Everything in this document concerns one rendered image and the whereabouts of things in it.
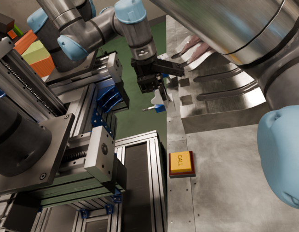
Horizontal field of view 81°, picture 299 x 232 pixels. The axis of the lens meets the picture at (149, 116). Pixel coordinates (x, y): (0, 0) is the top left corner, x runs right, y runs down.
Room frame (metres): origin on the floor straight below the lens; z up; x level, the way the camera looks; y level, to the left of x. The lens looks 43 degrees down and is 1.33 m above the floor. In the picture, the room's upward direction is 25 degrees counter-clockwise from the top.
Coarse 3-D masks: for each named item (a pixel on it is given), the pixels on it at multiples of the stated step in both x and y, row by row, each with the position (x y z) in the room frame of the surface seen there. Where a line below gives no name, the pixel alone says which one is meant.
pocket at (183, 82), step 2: (186, 78) 0.59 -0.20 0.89; (188, 78) 0.59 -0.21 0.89; (178, 80) 0.60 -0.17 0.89; (180, 80) 0.60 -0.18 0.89; (182, 80) 0.60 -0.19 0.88; (184, 80) 0.59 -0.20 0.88; (186, 80) 0.59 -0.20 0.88; (188, 80) 0.59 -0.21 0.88; (178, 82) 0.60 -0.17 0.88; (180, 82) 0.60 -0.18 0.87; (182, 82) 0.60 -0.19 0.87; (184, 82) 0.59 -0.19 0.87; (186, 82) 0.59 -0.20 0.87; (188, 82) 0.59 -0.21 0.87; (178, 84) 0.59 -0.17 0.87; (180, 84) 0.60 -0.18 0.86; (182, 84) 0.60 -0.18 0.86; (184, 84) 0.59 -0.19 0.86; (186, 84) 0.58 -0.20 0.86; (188, 84) 0.58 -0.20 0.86; (180, 86) 0.58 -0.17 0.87; (182, 86) 0.59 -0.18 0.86; (184, 86) 0.58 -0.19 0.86
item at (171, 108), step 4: (168, 96) 0.53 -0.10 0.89; (168, 100) 0.50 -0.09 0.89; (172, 100) 0.49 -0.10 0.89; (156, 104) 0.53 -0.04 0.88; (160, 104) 0.52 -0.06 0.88; (172, 104) 0.49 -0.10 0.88; (148, 108) 0.54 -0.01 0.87; (152, 108) 0.53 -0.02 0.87; (156, 108) 0.51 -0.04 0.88; (160, 108) 0.51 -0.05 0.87; (164, 108) 0.50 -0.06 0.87; (168, 108) 0.49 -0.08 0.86; (172, 108) 0.49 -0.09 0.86; (156, 112) 0.51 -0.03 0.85; (168, 112) 0.50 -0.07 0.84
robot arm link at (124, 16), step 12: (120, 0) 0.54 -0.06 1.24; (132, 0) 0.50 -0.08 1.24; (120, 12) 0.50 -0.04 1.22; (132, 12) 0.48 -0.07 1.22; (144, 12) 0.50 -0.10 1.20; (120, 24) 0.52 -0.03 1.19; (132, 24) 0.49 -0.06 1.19; (144, 24) 0.49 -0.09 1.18; (132, 36) 0.49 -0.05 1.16; (144, 36) 0.49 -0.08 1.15
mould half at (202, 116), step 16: (192, 80) 0.56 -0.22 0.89; (224, 80) 0.49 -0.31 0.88; (240, 80) 0.45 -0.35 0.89; (192, 96) 0.47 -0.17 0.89; (240, 96) 0.38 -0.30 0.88; (256, 96) 0.34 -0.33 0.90; (192, 112) 0.40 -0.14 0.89; (208, 112) 0.37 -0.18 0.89; (224, 112) 0.35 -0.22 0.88; (240, 112) 0.33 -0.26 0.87; (256, 112) 0.32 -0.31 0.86; (192, 128) 0.39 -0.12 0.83; (208, 128) 0.37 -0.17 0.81
